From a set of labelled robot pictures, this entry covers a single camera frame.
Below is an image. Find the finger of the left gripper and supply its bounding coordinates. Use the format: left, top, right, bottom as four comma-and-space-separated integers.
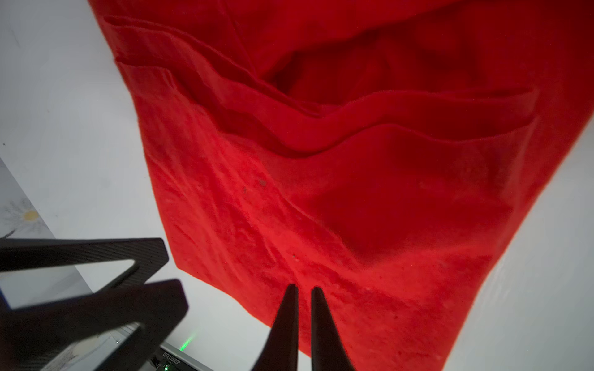
1, 280, 189, 370
1, 238, 169, 292

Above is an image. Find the red t-shirt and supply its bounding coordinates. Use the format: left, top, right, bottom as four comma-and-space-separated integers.
91, 1, 593, 370

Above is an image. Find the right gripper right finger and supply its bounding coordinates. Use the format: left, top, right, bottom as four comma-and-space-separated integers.
311, 287, 355, 371

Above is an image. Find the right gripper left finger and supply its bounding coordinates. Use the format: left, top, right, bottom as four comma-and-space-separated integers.
252, 284, 299, 371

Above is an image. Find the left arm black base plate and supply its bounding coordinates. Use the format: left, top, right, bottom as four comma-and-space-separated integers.
148, 343, 213, 371

